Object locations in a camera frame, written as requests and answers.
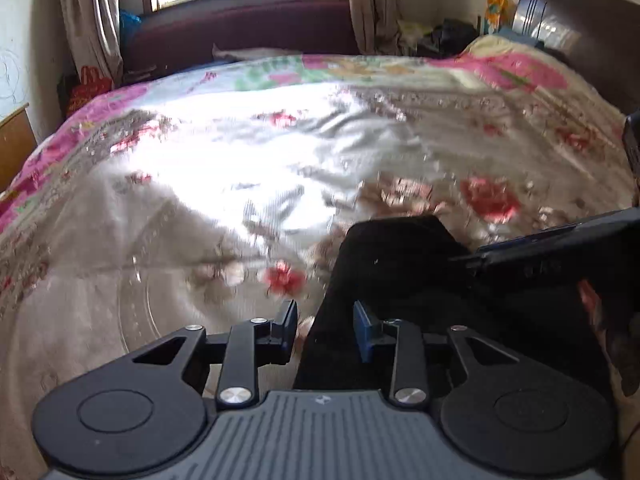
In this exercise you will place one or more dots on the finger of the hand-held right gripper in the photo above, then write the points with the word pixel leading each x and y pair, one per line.
pixel 525 262
pixel 550 238

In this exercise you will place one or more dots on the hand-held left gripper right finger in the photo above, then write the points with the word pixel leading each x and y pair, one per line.
pixel 363 334

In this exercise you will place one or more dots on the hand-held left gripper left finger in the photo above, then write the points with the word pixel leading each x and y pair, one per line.
pixel 288 325

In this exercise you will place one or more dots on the black pants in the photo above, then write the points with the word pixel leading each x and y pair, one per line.
pixel 390 270

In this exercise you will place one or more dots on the person's right forearm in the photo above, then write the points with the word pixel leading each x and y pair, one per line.
pixel 620 350

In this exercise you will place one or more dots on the floral bedspread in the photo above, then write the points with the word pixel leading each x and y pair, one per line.
pixel 200 185

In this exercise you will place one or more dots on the dark wooden headboard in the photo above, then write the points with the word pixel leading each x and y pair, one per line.
pixel 585 30

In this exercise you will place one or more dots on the black bag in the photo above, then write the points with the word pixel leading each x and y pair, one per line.
pixel 452 35

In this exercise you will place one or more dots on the yellow printed packet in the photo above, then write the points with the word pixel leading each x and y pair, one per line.
pixel 500 12

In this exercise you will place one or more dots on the pale plastic bag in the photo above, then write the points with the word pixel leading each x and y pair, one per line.
pixel 414 35

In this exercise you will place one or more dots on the white pillow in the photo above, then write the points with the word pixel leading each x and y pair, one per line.
pixel 250 53

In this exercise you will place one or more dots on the beige curtain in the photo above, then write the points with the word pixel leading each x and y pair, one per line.
pixel 372 5
pixel 92 15

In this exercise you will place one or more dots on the red bag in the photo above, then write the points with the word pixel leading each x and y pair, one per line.
pixel 90 89

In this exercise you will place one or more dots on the wooden cabinet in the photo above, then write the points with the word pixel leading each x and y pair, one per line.
pixel 17 145

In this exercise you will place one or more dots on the blue plastic bag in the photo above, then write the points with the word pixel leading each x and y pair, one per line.
pixel 129 22

